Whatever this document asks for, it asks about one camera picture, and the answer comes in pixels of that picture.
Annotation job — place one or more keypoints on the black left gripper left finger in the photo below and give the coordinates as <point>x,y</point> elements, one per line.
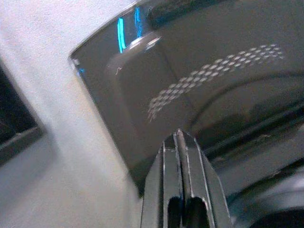
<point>164,190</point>

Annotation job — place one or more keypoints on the dark tinted washer lid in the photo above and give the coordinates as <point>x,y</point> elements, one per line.
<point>213,35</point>

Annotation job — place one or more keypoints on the grey top-load washing machine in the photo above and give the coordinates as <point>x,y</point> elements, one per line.
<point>273,190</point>

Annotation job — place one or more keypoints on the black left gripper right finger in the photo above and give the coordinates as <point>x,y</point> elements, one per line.
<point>202,190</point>

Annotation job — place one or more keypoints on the dark framed wall panel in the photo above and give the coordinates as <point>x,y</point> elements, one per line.
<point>14,114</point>

